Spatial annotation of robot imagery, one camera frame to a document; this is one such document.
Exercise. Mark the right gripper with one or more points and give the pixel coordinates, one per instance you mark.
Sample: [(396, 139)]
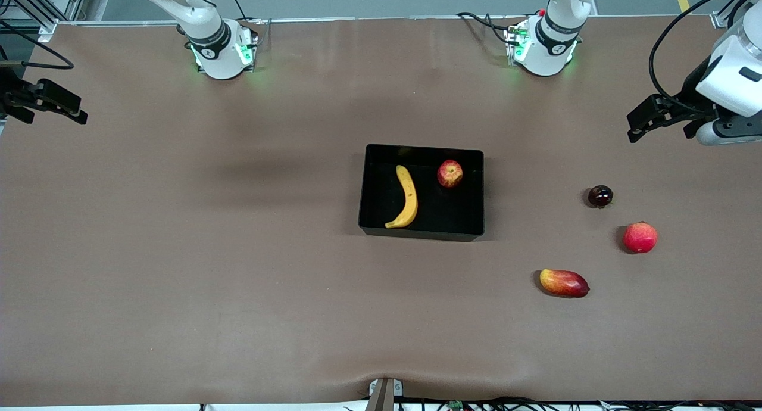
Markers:
[(13, 93)]

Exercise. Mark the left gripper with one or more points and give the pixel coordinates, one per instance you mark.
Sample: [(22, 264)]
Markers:
[(690, 91)]

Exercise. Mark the small red apple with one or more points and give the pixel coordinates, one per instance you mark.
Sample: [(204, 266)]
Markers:
[(450, 174)]

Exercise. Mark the yellow banana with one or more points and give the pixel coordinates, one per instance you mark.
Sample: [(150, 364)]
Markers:
[(411, 199)]

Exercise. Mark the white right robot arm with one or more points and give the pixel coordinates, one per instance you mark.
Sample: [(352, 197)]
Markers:
[(214, 47)]

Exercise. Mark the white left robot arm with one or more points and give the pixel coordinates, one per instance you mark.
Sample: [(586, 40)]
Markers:
[(550, 41)]

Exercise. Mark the black plastic box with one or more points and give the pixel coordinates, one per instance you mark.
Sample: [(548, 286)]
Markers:
[(428, 208)]

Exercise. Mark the dark purple round fruit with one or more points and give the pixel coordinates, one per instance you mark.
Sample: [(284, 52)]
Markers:
[(600, 196)]

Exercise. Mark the round red fruit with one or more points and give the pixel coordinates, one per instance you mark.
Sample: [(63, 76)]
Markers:
[(640, 237)]

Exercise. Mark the red yellow mango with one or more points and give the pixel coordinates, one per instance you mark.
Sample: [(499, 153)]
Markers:
[(564, 283)]

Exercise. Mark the table cover mat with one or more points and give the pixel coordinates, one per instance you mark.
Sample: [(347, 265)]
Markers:
[(178, 280)]

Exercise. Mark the table edge clamp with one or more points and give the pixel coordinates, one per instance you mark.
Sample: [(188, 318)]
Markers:
[(384, 396)]

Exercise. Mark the aluminium frame strut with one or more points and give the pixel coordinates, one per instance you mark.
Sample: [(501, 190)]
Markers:
[(721, 19), (44, 15)]

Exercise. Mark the silver table edge rail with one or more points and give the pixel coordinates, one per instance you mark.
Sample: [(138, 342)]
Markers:
[(387, 19)]

